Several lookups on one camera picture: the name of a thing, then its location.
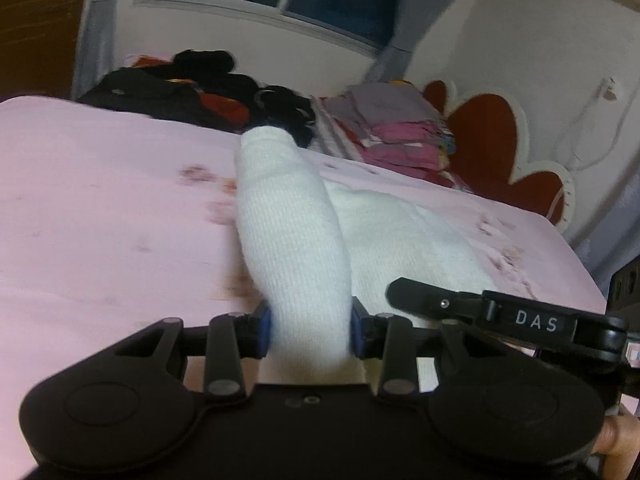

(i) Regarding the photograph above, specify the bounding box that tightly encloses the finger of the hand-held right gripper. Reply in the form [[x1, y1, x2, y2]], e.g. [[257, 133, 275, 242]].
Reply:
[[387, 276, 628, 361]]

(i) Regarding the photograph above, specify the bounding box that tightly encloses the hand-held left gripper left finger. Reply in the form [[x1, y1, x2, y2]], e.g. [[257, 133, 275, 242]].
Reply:
[[105, 300, 273, 401]]

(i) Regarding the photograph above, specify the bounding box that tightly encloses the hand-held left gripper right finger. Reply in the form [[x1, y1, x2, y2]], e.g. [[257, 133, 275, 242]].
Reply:
[[350, 296, 506, 401]]

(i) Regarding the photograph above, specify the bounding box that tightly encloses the white knitted small garment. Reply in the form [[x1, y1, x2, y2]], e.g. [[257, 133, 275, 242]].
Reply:
[[234, 125, 498, 386]]

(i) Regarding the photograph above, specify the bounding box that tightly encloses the stack of folded clothes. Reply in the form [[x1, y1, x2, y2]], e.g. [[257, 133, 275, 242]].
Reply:
[[320, 80, 476, 193]]

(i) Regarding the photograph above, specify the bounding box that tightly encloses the pile of dark clothes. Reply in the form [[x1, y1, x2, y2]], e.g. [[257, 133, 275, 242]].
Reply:
[[77, 49, 318, 148]]

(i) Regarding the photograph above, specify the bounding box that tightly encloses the person's right hand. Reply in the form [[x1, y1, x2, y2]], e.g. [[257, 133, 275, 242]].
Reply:
[[597, 405, 640, 480]]

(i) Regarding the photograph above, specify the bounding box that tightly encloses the red and white headboard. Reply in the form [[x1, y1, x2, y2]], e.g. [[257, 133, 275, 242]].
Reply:
[[422, 77, 576, 233]]

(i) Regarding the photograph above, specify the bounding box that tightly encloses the grey white striped cloth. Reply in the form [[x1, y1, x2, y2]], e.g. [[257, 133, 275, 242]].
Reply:
[[309, 95, 371, 161]]

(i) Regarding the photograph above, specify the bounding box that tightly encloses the pink floral bedsheet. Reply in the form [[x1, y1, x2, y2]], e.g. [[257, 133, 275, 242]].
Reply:
[[0, 95, 608, 480]]

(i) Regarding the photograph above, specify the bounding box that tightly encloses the grey curtain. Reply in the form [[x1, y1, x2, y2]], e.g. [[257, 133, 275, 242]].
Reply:
[[367, 0, 488, 86], [70, 0, 131, 101]]

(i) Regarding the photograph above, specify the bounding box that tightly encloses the white framed window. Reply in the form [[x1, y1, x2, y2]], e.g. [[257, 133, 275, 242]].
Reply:
[[135, 0, 416, 58]]

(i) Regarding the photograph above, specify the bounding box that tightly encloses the brown wooden wardrobe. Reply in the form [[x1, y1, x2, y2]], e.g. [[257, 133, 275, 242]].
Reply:
[[0, 0, 96, 103]]

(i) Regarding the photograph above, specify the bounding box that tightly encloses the white wall cable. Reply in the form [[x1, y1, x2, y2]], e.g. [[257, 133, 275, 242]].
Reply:
[[555, 75, 631, 171]]

